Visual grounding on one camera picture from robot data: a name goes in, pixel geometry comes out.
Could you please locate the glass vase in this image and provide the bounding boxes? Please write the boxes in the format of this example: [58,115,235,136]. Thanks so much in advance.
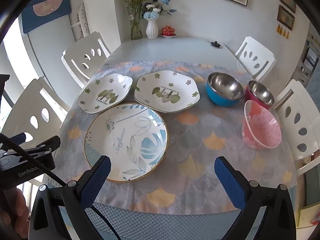
[129,12,143,40]

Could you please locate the magenta steel bowl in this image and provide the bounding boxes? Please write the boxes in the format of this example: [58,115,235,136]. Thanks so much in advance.
[245,80,275,110]

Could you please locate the black cable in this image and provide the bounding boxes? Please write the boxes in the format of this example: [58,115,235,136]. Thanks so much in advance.
[0,133,123,240]

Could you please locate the blue steel bowl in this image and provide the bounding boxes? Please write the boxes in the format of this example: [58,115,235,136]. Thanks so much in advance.
[206,72,244,107]

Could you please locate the white ribbed vase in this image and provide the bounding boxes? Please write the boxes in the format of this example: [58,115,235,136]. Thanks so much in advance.
[146,19,158,39]

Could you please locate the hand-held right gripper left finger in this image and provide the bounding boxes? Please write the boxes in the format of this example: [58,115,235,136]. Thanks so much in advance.
[29,155,112,240]

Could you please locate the yellow hanging tassels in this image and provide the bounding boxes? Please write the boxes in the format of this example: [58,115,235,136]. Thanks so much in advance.
[276,24,290,39]

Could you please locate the pink ceramic bowl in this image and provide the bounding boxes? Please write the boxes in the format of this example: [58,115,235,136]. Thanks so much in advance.
[241,100,282,150]

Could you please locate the white corner shelf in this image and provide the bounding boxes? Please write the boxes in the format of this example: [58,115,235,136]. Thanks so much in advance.
[71,3,90,42]

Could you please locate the blue artificial flowers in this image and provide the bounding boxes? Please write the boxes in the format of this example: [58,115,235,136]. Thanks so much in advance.
[141,0,177,20]

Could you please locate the white refrigerator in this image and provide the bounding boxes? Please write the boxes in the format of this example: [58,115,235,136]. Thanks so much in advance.
[26,10,83,80]

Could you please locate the blue cloth cover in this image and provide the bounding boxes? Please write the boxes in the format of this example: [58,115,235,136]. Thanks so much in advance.
[21,0,72,33]

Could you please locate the person's left hand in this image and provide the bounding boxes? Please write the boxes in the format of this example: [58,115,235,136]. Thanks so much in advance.
[0,187,31,238]

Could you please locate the red lidded teacup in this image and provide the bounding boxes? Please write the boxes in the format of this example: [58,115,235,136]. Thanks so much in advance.
[161,25,177,37]

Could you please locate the round plate with blue leaves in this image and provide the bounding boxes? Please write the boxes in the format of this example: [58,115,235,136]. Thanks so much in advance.
[84,103,169,182]

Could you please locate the hexagonal plate with leaf print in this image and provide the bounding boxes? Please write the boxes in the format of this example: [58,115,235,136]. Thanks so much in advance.
[134,70,200,113]

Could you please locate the small framed picture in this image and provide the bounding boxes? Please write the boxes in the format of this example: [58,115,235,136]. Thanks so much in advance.
[279,0,297,13]
[277,5,295,30]

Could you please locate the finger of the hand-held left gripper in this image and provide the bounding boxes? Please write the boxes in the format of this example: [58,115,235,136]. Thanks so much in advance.
[32,135,61,153]
[5,132,28,146]

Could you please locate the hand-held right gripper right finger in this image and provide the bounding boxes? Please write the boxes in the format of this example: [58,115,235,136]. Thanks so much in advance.
[214,156,304,240]

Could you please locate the grey fan-patterned tablecloth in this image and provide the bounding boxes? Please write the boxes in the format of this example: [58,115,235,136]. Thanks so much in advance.
[54,60,298,215]

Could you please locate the television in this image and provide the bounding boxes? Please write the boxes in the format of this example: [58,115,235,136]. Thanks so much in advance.
[304,46,319,72]

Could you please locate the white chair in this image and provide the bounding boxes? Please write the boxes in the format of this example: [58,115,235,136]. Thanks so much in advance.
[61,32,112,88]
[0,77,72,160]
[274,79,320,175]
[234,36,277,82]

